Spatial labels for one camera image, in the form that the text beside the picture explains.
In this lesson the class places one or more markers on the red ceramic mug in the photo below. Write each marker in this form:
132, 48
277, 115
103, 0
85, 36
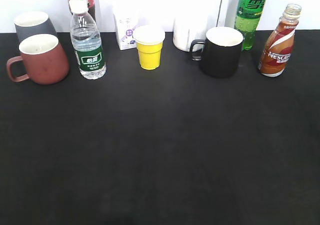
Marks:
44, 60

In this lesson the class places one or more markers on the brown Nescafe coffee bottle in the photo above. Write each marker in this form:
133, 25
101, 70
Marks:
279, 45

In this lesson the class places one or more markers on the white ceramic mug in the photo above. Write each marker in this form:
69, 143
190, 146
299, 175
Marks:
188, 28

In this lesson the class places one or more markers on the black ceramic mug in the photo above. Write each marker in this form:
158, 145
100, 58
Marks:
219, 53

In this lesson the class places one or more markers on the green sprite bottle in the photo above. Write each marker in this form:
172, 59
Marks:
248, 15

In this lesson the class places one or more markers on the grey ceramic mug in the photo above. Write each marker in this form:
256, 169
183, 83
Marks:
33, 23

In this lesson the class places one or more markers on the white milk carton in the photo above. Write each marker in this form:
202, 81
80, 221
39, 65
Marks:
126, 20

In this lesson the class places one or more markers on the clear water bottle green label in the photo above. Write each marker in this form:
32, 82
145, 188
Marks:
86, 40

